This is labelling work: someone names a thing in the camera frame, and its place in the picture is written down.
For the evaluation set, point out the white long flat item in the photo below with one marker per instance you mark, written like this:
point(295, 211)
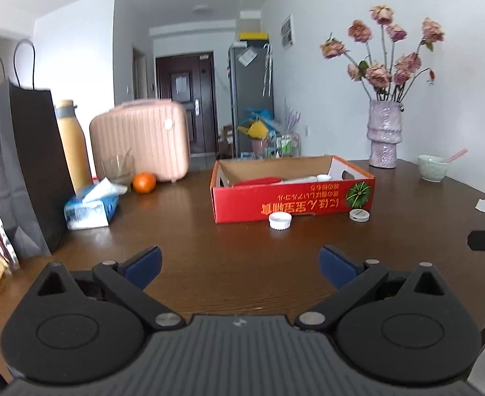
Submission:
point(300, 180)

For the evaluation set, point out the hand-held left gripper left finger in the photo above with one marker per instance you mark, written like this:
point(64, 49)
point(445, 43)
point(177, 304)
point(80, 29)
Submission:
point(145, 266)

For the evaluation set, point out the dried pink flowers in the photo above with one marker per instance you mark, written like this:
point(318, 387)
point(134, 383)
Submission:
point(376, 74)

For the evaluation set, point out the paper sheet on refrigerator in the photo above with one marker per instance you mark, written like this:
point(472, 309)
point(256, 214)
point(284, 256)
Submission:
point(247, 57)

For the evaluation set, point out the orange fruit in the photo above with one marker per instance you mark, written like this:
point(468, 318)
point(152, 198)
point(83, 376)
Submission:
point(144, 182)

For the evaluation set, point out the white ribbed bottle cap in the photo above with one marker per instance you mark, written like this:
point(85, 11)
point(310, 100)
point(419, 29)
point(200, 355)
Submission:
point(280, 220)

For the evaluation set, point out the yellow thermos flask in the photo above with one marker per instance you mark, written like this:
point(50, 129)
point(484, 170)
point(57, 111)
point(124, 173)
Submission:
point(73, 144)

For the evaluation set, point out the pink spoon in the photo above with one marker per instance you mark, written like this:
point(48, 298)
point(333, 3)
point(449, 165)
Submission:
point(455, 155)

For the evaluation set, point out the dark brown entrance door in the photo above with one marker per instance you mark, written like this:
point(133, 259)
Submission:
point(186, 103)

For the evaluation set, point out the grey refrigerator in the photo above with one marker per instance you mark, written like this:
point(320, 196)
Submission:
point(250, 99)

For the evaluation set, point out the small white cap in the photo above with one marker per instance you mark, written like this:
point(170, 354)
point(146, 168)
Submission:
point(323, 177)

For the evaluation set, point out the blue and yellow plastic toys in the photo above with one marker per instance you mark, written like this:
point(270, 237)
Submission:
point(256, 126)

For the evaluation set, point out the white round flat disc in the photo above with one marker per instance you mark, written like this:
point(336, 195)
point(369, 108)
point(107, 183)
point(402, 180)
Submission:
point(358, 215)

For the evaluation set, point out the pink bucket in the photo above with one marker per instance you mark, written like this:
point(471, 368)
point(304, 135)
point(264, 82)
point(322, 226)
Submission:
point(259, 146)

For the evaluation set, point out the clear drinking glass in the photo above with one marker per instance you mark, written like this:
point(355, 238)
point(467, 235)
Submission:
point(117, 169)

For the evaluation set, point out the blue tissue pack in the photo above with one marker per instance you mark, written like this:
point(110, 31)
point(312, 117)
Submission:
point(91, 208)

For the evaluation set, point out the red cardboard box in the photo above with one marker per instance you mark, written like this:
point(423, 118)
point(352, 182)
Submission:
point(292, 204)

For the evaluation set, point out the pale green bowl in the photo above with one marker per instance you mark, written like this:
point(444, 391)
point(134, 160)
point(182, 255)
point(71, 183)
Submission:
point(432, 169)

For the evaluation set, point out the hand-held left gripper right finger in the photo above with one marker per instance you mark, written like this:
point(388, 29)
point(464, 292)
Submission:
point(336, 266)

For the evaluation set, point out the pink ribbed suitcase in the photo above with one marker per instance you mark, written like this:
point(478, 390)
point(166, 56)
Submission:
point(143, 140)

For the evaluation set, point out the folded umbrella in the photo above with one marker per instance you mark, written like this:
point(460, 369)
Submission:
point(268, 70)

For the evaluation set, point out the black paper bag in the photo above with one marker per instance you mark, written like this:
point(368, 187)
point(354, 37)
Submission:
point(23, 165)

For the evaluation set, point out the yellow box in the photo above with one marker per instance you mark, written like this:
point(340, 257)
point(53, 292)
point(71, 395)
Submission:
point(254, 35)

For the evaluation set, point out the purple ceramic vase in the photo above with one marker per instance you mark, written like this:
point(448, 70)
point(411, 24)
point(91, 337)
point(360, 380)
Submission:
point(384, 136)

